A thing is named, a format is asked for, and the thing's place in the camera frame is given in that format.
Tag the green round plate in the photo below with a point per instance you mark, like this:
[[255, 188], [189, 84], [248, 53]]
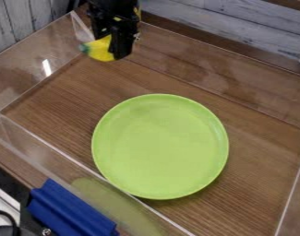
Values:
[[160, 146]]

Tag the yellow toy banana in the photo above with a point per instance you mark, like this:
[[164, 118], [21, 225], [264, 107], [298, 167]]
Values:
[[97, 49]]

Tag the blue plastic clamp block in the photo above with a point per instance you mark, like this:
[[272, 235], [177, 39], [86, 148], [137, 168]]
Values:
[[66, 214]]

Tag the yellow labelled tin can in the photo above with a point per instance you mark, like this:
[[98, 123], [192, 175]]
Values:
[[137, 11]]

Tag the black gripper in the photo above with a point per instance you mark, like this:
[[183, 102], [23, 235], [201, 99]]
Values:
[[102, 11]]

